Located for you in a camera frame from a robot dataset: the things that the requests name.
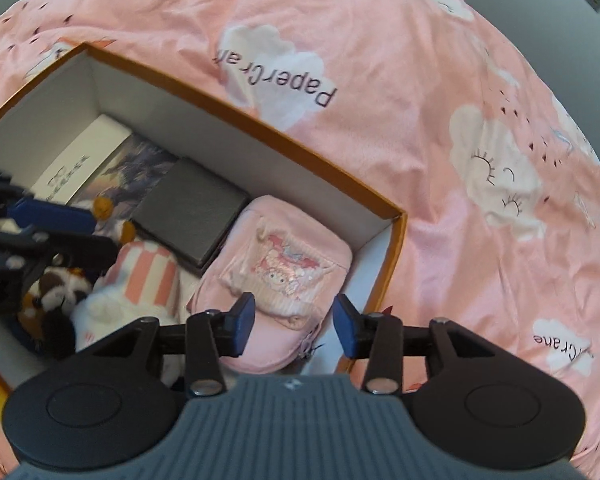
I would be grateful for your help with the pink cloud printed blanket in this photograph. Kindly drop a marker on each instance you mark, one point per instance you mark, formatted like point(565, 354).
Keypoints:
point(380, 85)

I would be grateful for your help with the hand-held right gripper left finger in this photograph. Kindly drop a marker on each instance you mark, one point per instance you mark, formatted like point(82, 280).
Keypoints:
point(244, 320)

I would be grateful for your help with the orange cardboard box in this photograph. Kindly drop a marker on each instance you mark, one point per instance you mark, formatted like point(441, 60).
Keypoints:
point(280, 170)

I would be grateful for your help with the small white box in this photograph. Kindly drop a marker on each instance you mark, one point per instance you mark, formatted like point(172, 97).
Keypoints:
point(85, 155)

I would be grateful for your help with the pink striped white plush toy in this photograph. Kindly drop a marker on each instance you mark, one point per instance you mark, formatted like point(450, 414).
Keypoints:
point(145, 270)

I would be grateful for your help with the pink cartoon printed pouch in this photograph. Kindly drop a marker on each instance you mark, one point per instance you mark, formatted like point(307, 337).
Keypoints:
point(280, 260)

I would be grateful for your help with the purple picture printed box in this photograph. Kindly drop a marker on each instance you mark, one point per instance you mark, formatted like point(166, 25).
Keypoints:
point(135, 170)

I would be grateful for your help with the brown white plush toy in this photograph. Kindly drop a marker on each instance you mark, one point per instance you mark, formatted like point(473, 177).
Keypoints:
point(55, 290)

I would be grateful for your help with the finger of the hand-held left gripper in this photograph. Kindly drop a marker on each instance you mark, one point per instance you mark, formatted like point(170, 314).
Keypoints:
point(55, 212)
point(75, 252)

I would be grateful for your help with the dark grey box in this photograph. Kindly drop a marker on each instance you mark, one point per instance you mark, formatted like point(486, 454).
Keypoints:
point(190, 215)

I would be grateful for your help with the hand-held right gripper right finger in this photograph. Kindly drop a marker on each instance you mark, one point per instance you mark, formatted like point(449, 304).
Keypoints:
point(344, 327)

